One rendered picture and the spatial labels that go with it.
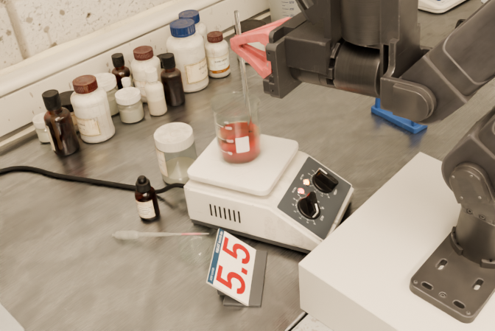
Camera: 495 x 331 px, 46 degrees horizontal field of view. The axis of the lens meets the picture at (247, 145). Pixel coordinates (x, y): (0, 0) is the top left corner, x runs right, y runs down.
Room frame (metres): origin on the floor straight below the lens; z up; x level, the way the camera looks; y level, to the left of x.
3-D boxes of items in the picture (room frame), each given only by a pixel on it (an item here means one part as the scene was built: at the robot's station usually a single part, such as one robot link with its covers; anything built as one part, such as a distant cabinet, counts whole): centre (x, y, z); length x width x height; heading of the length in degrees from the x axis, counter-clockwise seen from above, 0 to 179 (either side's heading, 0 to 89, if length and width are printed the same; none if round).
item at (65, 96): (0.92, 0.31, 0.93); 0.05 x 0.05 x 0.06
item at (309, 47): (0.59, -0.08, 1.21); 0.07 x 0.06 x 0.11; 141
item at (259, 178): (0.64, 0.01, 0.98); 0.12 x 0.12 x 0.01; 62
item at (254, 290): (0.51, 0.02, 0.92); 0.09 x 0.06 x 0.04; 170
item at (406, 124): (0.83, -0.26, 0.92); 0.10 x 0.03 x 0.04; 33
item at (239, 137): (0.65, 0.01, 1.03); 0.07 x 0.06 x 0.08; 50
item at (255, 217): (0.63, -0.02, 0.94); 0.22 x 0.13 x 0.08; 62
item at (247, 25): (1.13, -0.03, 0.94); 0.07 x 0.07 x 0.07
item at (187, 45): (1.03, 0.10, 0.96); 0.07 x 0.07 x 0.13
